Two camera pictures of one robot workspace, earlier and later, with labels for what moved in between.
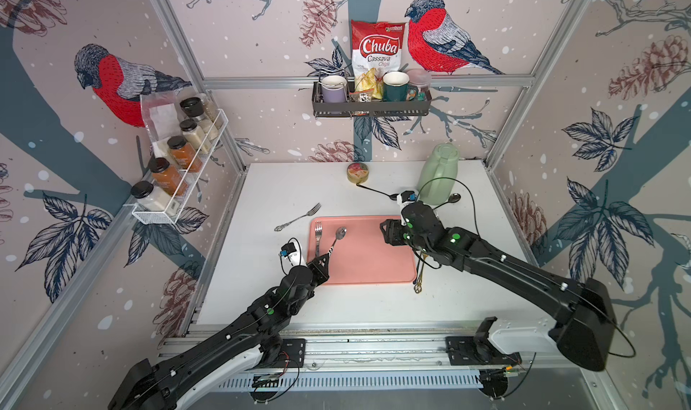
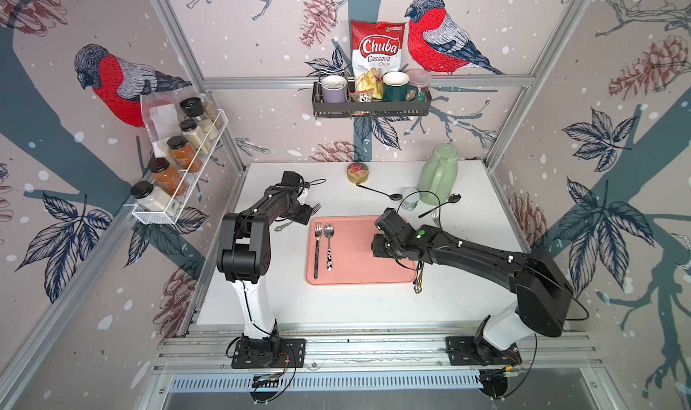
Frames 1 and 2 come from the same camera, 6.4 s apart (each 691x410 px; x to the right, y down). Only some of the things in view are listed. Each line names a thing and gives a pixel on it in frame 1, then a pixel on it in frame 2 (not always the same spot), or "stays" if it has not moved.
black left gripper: x=320 y=271 to x=305 y=215
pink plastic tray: x=363 y=257 stays
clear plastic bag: x=163 y=117 stays
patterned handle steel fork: x=318 y=234 stays
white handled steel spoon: x=340 y=235 to x=328 y=231
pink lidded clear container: x=421 y=79 stays
